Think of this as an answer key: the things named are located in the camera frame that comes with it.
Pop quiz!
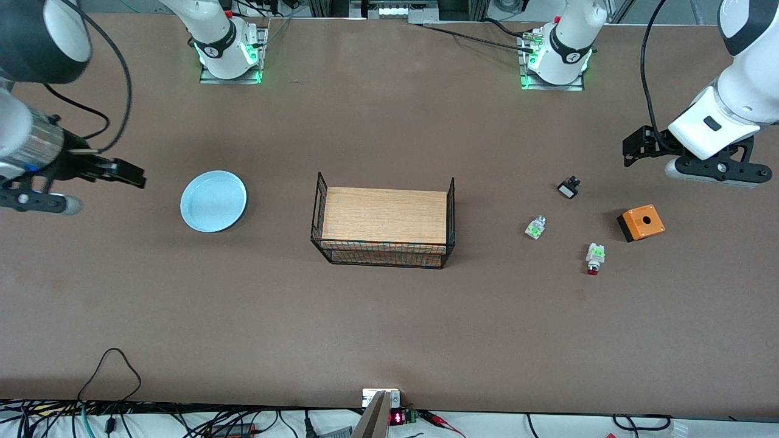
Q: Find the black wire mesh basket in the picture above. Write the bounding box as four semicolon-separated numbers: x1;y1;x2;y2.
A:
310;171;456;270

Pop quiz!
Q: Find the red clip lead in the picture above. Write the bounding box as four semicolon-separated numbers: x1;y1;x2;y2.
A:
419;410;467;438

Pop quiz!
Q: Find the black looped thin cable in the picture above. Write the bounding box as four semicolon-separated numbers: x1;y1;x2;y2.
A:
77;347;142;420

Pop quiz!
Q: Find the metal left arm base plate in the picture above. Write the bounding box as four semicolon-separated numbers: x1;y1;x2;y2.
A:
518;29;587;92

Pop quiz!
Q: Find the black coiled cable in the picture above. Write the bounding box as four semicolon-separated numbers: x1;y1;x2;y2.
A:
611;413;674;432

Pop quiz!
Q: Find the red push button switch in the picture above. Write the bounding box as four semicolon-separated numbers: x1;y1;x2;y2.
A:
585;242;606;276

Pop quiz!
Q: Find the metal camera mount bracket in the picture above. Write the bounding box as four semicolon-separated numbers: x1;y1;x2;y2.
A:
351;388;401;438

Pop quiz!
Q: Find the orange button enclosure box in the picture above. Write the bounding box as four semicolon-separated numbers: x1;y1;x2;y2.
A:
616;204;666;243

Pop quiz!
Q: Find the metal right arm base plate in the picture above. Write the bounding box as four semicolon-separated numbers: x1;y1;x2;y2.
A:
199;23;269;85

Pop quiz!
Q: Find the light blue plate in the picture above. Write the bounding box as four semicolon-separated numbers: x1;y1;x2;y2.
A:
180;170;248;234

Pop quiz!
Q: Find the black cable to arm base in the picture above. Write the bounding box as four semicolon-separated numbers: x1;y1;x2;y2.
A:
414;18;539;54

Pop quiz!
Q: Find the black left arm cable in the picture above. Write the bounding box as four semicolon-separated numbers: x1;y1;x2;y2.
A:
639;0;671;139

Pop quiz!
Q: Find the aluminium frame with light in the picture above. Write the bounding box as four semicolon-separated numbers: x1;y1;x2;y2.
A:
349;0;440;24

